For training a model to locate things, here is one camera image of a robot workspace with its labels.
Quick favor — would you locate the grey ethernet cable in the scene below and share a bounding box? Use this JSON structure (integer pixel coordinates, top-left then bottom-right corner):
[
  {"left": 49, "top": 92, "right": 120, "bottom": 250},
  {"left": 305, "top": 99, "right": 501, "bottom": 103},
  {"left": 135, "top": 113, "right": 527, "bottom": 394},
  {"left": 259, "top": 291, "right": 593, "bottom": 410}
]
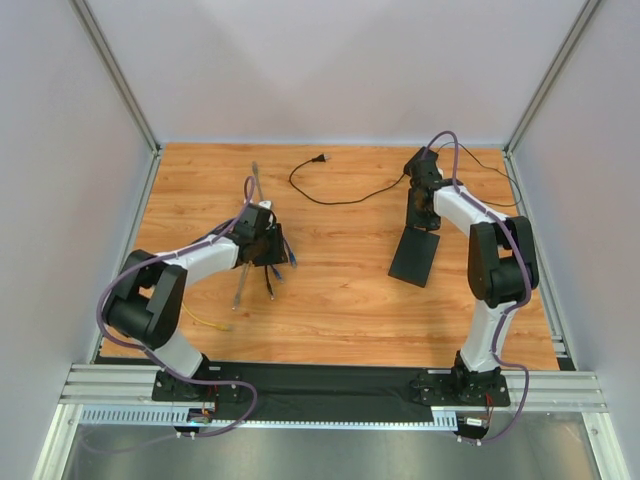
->
[{"left": 231, "top": 160, "right": 266, "bottom": 312}]

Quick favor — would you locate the black network switch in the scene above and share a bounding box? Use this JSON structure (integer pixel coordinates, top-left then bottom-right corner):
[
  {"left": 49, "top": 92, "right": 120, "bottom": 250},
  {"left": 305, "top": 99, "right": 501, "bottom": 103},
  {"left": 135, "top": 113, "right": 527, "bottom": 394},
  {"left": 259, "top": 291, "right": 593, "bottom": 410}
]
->
[{"left": 388, "top": 226, "right": 440, "bottom": 288}]

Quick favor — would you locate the yellow ethernet cable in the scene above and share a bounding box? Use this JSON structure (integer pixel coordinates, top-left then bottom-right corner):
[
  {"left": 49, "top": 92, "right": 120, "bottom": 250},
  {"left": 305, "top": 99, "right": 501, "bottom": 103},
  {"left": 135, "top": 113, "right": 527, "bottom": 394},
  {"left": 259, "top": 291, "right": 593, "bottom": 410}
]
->
[{"left": 180, "top": 302, "right": 235, "bottom": 333}]

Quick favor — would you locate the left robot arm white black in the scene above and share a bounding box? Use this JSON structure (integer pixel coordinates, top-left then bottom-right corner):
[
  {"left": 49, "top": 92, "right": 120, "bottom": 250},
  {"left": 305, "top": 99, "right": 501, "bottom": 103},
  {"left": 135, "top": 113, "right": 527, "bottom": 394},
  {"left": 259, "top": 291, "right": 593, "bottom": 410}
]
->
[{"left": 98, "top": 201, "right": 288, "bottom": 401}]

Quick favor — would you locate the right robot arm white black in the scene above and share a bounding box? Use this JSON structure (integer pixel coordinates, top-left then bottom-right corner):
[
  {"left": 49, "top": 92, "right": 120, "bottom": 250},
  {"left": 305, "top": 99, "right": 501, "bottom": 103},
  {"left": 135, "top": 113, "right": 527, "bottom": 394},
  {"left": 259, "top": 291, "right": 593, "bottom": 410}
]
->
[{"left": 405, "top": 180, "right": 539, "bottom": 406}]

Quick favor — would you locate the black power adapter brick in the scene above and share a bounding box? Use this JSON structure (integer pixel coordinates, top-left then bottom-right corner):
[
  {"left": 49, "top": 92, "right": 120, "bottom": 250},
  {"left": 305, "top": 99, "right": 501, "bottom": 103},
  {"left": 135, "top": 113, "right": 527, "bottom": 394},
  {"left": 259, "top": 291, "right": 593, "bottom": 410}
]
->
[{"left": 403, "top": 146, "right": 430, "bottom": 177}]

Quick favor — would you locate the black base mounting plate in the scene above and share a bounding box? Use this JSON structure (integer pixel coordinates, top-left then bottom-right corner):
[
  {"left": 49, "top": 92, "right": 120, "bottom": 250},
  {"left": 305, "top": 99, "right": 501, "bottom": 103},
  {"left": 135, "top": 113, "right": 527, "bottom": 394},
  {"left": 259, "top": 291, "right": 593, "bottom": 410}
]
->
[{"left": 152, "top": 362, "right": 511, "bottom": 417}]

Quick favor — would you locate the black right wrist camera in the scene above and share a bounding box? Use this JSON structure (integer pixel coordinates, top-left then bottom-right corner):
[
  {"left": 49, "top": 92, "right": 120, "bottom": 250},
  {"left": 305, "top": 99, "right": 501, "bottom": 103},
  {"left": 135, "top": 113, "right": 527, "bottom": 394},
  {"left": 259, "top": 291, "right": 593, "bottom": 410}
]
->
[{"left": 408, "top": 149, "right": 443, "bottom": 188}]

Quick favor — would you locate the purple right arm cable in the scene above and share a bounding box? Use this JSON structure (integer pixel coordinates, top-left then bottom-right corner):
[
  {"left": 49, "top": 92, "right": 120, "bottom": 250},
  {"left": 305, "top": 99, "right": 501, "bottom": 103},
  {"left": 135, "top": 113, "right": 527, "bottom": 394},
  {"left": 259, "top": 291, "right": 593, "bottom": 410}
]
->
[{"left": 422, "top": 130, "right": 531, "bottom": 448}]

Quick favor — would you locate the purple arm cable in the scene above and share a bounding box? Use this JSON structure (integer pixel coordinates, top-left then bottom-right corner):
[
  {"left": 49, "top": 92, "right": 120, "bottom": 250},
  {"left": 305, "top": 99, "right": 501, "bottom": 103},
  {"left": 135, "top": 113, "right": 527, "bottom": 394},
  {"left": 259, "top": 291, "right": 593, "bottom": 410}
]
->
[
  {"left": 422, "top": 130, "right": 531, "bottom": 448},
  {"left": 79, "top": 175, "right": 261, "bottom": 454}
]

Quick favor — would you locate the black power cord with plug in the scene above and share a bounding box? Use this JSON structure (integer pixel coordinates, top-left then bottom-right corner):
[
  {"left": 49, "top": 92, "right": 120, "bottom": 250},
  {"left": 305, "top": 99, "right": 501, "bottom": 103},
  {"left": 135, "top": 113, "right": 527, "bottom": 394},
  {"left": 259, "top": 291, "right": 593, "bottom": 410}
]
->
[{"left": 289, "top": 154, "right": 414, "bottom": 205}]

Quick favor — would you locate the right aluminium frame post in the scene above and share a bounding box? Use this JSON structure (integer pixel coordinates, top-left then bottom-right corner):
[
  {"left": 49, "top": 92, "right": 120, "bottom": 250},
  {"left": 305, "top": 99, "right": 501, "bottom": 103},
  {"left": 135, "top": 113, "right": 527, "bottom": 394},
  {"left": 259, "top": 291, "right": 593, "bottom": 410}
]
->
[{"left": 503, "top": 0, "right": 603, "bottom": 154}]

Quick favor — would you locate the aluminium frame post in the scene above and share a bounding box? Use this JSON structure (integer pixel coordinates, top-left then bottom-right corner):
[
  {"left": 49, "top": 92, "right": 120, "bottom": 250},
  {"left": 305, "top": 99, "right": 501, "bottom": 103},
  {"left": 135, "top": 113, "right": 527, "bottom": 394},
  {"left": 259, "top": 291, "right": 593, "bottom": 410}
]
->
[
  {"left": 503, "top": 0, "right": 603, "bottom": 154},
  {"left": 69, "top": 0, "right": 161, "bottom": 154}
]

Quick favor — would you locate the left aluminium frame post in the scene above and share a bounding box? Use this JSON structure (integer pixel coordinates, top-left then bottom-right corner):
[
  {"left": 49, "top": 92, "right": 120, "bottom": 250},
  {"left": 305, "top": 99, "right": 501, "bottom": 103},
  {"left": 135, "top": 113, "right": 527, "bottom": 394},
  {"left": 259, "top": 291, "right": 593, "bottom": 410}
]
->
[{"left": 69, "top": 0, "right": 161, "bottom": 154}]

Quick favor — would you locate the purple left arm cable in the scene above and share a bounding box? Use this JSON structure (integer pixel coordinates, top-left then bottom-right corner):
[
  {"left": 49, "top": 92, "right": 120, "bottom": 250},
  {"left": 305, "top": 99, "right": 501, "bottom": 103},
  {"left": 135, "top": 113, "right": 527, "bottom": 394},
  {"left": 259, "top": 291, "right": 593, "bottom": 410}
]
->
[{"left": 79, "top": 175, "right": 261, "bottom": 454}]

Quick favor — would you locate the grey slotted cable duct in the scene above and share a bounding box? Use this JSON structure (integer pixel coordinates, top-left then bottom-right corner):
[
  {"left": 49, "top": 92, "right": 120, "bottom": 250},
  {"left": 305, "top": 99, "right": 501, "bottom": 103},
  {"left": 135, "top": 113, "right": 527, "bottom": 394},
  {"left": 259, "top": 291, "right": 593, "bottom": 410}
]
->
[{"left": 79, "top": 403, "right": 489, "bottom": 430}]

